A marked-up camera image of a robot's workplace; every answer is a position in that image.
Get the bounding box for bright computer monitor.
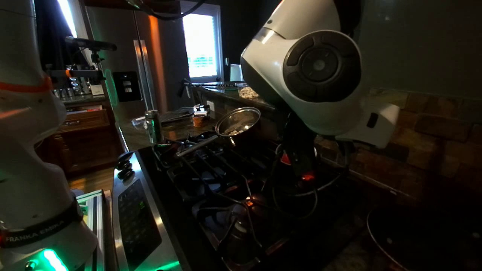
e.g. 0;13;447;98
181;10;225;83

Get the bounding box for dark frying pan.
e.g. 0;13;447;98
365;203;482;271

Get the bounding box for small orange cup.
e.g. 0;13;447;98
191;113;208;129

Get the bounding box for steel mixing bowl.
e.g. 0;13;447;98
214;105;264;147

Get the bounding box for clear glass jar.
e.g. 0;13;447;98
130;108;164;147

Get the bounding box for wooden drawer cabinet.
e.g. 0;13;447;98
47;101;125;175

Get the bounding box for black gas stove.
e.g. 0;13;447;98
110;126;366;271

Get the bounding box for black gripper cable bundle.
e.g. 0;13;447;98
270;140;354;215

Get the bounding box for stainless steel refrigerator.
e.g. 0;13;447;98
83;6;170;114

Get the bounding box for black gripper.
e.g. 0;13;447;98
280;117;322;185

